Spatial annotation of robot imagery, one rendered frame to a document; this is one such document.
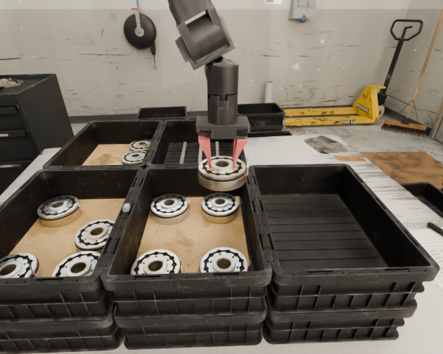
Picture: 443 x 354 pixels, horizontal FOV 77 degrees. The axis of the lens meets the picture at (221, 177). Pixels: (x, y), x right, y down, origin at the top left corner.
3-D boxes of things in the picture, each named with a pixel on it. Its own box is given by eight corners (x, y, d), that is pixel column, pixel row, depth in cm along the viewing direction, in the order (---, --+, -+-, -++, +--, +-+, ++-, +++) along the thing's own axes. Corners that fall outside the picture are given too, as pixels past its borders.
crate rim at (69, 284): (99, 291, 48) (96, 282, 47) (-80, 296, 47) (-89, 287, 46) (145, 173, 82) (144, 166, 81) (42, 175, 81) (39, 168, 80)
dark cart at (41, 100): (62, 214, 208) (17, 93, 162) (-2, 220, 204) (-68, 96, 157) (85, 174, 259) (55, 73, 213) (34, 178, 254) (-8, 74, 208)
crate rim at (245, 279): (273, 286, 49) (274, 277, 47) (100, 291, 48) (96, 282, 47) (247, 171, 83) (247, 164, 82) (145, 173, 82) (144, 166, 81)
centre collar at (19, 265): (10, 282, 55) (10, 280, 54) (-13, 280, 55) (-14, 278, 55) (28, 263, 59) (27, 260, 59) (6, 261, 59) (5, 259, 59)
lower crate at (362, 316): (401, 343, 60) (422, 310, 54) (264, 348, 59) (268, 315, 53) (332, 223, 94) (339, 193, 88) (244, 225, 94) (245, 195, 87)
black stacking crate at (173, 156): (245, 197, 88) (246, 166, 82) (150, 199, 87) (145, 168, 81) (235, 145, 122) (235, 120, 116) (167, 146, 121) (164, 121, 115)
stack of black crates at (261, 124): (271, 147, 276) (275, 102, 253) (280, 161, 250) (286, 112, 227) (230, 149, 272) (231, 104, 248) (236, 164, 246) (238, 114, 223)
